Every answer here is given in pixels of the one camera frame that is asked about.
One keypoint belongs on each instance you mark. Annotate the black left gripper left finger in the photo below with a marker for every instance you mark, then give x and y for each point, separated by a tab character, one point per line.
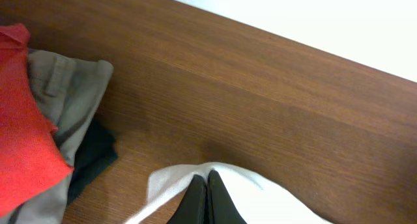
191	209

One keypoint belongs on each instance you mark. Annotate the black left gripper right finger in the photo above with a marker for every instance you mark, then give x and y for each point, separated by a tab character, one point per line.
220	207

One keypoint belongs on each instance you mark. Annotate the white t-shirt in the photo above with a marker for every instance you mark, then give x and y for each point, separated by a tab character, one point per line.
257	199

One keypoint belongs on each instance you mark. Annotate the black folded garment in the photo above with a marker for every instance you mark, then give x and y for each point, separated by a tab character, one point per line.
95	154

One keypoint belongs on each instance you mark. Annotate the red folded t-shirt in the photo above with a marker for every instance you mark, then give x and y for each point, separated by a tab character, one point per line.
30	160

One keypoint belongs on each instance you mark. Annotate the beige folded trousers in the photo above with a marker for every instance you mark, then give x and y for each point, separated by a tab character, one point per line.
68	92

